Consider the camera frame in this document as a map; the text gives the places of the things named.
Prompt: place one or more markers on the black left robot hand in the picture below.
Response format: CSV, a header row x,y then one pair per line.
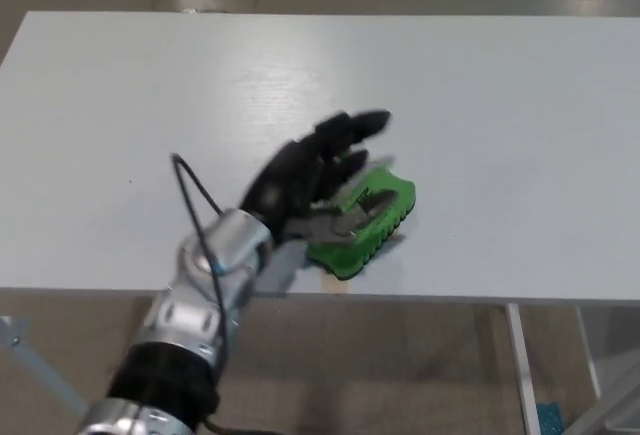
x,y
285,180

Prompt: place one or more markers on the green whiteboard eraser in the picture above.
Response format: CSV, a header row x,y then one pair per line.
x,y
350,256

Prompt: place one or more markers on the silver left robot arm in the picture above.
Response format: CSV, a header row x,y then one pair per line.
x,y
230,235

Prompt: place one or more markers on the long beige masking tape strip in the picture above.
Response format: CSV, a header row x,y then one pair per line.
x,y
333,286

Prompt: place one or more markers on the white table leg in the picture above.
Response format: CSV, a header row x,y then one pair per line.
x,y
588,355
521,370

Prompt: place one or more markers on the teal perforated plate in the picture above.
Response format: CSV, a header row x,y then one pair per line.
x,y
549,419

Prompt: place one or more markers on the grey metal frame bar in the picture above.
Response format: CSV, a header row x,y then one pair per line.
x,y
30,362

